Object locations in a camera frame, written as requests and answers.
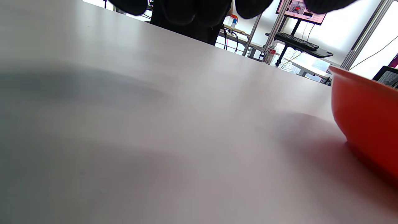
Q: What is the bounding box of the person's left hand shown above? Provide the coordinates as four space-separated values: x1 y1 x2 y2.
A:
107 0 358 27

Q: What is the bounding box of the white background desk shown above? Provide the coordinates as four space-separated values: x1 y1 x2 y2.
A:
219 27 331 82

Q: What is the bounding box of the clear bottle with red label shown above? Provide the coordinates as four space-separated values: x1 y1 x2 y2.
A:
264 45 277 65

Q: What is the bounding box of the monitor with pink screen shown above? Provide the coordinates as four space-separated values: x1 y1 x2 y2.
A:
276 0 327 26

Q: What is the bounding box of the black keyboard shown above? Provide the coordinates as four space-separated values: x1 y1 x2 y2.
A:
275 32 320 51

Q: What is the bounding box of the black chair back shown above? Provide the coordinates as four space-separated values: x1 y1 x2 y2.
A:
150 12 230 46

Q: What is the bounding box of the black keyboard tray stand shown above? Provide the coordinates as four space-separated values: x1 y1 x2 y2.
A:
265 19 334 68

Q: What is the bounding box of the black laptop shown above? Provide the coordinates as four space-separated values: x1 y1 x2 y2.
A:
372 65 398 90

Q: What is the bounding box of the orange bowl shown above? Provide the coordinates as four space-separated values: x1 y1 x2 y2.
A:
328 65 398 188

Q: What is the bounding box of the slim aluminium frame post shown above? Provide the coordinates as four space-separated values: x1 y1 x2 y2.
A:
242 13 262 57

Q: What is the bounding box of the wide aluminium frame post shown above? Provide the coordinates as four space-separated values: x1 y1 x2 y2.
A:
340 0 393 71

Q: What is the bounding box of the thin black cable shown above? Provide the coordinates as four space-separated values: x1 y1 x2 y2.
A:
349 35 398 71

